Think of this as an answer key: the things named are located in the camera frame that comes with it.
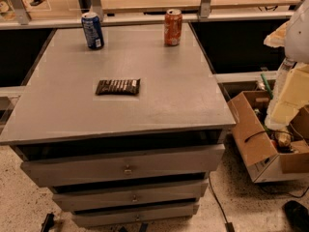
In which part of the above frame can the middle grey drawer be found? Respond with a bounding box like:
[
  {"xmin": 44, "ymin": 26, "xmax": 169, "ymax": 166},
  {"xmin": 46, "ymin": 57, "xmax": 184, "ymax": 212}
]
[{"xmin": 52, "ymin": 180, "xmax": 208, "ymax": 212}]

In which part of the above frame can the small black object on shelf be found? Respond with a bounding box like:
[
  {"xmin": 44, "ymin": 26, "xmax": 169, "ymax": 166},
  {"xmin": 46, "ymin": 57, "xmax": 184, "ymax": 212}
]
[{"xmin": 30, "ymin": 0, "xmax": 43, "ymax": 7}]

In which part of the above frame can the grey drawer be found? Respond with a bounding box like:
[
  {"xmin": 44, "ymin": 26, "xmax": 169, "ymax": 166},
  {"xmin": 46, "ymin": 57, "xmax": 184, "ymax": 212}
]
[
  {"xmin": 72, "ymin": 202, "xmax": 199, "ymax": 227},
  {"xmin": 21, "ymin": 144, "xmax": 225, "ymax": 187},
  {"xmin": 52, "ymin": 180, "xmax": 208, "ymax": 212}
]

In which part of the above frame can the top grey drawer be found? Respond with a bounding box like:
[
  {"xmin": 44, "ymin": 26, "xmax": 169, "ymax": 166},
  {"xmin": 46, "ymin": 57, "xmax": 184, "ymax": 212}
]
[{"xmin": 21, "ymin": 144, "xmax": 225, "ymax": 187}]

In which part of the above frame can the clear plastic water bottle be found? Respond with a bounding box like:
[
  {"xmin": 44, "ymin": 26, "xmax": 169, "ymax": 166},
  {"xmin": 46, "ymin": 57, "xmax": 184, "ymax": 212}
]
[{"xmin": 275, "ymin": 58, "xmax": 295, "ymax": 94}]

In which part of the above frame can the green stick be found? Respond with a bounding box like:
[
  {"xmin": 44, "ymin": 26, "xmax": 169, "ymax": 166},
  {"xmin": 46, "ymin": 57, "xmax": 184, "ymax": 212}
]
[{"xmin": 261, "ymin": 73, "xmax": 273, "ymax": 100}]

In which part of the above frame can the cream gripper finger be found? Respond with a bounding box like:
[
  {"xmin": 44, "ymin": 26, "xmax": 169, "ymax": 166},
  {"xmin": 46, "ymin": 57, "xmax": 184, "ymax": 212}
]
[
  {"xmin": 264, "ymin": 22, "xmax": 288, "ymax": 48},
  {"xmin": 270, "ymin": 69, "xmax": 309, "ymax": 125}
]

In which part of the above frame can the bottom grey drawer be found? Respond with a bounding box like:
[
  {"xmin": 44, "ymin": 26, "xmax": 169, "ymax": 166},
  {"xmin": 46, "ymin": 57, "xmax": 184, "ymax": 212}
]
[{"xmin": 72, "ymin": 202, "xmax": 199, "ymax": 227}]

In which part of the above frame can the grey drawer cabinet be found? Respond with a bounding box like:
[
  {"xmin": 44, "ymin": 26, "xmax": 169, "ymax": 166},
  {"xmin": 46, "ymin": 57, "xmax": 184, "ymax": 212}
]
[{"xmin": 1, "ymin": 24, "xmax": 235, "ymax": 216}]

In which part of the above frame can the black floor cable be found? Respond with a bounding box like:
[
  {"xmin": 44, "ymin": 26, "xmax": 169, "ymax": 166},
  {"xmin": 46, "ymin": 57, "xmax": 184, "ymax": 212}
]
[{"xmin": 208, "ymin": 174, "xmax": 236, "ymax": 232}]

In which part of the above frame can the orange soda can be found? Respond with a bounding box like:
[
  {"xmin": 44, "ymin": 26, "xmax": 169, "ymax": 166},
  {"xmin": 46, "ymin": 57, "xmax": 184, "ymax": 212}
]
[{"xmin": 164, "ymin": 9, "xmax": 183, "ymax": 46}]

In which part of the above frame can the black object on floor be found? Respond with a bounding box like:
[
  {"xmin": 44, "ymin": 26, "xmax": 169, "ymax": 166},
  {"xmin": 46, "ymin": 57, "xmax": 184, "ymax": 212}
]
[{"xmin": 283, "ymin": 200, "xmax": 309, "ymax": 232}]

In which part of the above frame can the black object bottom left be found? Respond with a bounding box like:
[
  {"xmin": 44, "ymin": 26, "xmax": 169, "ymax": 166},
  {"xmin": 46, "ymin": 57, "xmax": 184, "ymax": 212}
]
[{"xmin": 41, "ymin": 213, "xmax": 54, "ymax": 232}]

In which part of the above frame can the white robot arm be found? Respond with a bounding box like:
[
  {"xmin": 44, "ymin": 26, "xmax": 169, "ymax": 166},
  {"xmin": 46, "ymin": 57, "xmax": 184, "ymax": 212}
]
[{"xmin": 264, "ymin": 0, "xmax": 309, "ymax": 130}]

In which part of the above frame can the brown cardboard box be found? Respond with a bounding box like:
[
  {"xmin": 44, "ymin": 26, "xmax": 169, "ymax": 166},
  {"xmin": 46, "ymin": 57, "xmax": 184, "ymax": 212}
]
[{"xmin": 228, "ymin": 91, "xmax": 309, "ymax": 183}]

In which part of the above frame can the blue pepsi can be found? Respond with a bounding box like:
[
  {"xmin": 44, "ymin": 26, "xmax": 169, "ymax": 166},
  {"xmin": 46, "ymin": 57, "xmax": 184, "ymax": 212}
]
[{"xmin": 81, "ymin": 12, "xmax": 104, "ymax": 49}]

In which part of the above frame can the dark rxbar chocolate bar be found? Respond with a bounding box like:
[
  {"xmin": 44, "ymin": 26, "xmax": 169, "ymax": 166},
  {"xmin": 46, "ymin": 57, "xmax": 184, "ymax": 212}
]
[{"xmin": 96, "ymin": 79, "xmax": 140, "ymax": 96}]

